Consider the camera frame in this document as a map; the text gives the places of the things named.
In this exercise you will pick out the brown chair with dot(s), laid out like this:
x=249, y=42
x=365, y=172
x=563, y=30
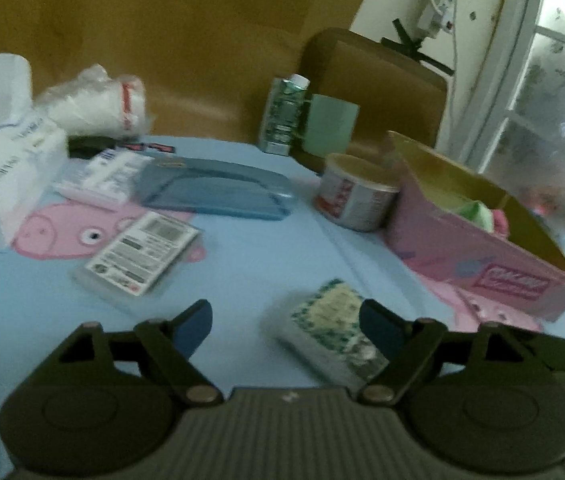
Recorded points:
x=377, y=75

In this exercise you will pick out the green patterned tissue pack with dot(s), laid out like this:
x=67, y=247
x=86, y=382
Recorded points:
x=325, y=327

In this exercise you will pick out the blue plastic lid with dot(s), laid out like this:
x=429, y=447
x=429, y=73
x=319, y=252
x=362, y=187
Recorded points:
x=212, y=185

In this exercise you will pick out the round tin can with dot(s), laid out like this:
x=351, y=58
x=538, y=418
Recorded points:
x=355, y=195

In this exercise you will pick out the white paper box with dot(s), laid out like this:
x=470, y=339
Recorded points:
x=0, y=85

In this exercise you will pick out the white plastic bag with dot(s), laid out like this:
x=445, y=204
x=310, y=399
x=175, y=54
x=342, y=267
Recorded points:
x=87, y=102

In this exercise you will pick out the white power strip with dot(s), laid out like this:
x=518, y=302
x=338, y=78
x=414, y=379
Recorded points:
x=435, y=7

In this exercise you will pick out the white blue packet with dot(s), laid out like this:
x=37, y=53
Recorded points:
x=105, y=175

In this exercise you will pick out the pink cardboard box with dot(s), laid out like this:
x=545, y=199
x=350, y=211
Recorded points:
x=462, y=255

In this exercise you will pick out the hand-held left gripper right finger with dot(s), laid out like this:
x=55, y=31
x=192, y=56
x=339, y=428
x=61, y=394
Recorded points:
x=377, y=326

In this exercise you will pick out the white soft tissue pack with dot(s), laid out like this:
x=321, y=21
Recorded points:
x=7, y=175

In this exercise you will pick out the light green card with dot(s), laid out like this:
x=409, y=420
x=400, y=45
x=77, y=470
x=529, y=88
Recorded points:
x=475, y=216

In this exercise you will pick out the clear barcode card packet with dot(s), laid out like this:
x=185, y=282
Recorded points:
x=140, y=252

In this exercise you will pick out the blue printed tablecloth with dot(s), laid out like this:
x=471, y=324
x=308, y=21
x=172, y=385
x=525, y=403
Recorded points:
x=247, y=260

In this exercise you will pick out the pink soft item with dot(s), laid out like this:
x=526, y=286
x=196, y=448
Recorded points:
x=501, y=222

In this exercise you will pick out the white window frame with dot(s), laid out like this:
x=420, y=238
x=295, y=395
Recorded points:
x=507, y=60

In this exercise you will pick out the brown wooden board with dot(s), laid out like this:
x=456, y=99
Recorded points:
x=187, y=50

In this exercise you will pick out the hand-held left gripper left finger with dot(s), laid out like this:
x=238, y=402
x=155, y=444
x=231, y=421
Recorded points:
x=196, y=326

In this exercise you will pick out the green drink carton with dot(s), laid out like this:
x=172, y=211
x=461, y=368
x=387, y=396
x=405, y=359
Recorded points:
x=282, y=115

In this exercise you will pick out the pale green cup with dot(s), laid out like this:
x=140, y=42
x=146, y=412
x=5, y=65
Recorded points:
x=330, y=125

